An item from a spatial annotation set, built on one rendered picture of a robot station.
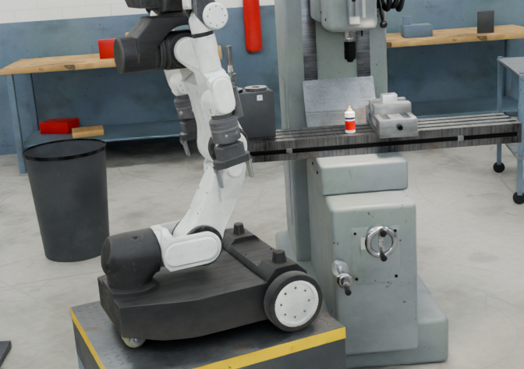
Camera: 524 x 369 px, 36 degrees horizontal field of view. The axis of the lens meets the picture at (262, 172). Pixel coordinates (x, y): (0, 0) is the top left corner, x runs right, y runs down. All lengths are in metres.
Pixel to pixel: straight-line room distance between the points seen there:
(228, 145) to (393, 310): 1.05
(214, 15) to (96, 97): 5.25
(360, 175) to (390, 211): 0.21
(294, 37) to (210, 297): 1.43
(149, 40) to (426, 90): 5.42
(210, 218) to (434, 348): 1.12
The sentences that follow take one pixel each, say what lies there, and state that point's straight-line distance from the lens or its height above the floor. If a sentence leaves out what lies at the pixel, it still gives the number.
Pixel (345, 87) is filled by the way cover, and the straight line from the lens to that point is 3.62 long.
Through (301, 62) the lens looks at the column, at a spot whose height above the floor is 1.15.
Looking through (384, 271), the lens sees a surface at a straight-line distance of 3.05.
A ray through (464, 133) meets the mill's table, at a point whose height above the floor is 0.88.
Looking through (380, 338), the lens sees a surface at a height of 0.17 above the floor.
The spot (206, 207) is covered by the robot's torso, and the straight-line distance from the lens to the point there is 2.69.
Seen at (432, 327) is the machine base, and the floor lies 0.16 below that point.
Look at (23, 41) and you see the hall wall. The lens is 7.60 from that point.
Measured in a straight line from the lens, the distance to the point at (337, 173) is 3.07.
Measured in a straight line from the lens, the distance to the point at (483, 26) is 7.13.
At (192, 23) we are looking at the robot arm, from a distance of 2.38.
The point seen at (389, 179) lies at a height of 0.75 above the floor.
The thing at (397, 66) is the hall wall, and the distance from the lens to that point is 7.63.
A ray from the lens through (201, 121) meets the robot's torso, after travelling 2.66.
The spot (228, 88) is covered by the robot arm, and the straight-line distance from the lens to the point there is 2.38.
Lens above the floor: 1.60
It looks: 15 degrees down
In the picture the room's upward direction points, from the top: 4 degrees counter-clockwise
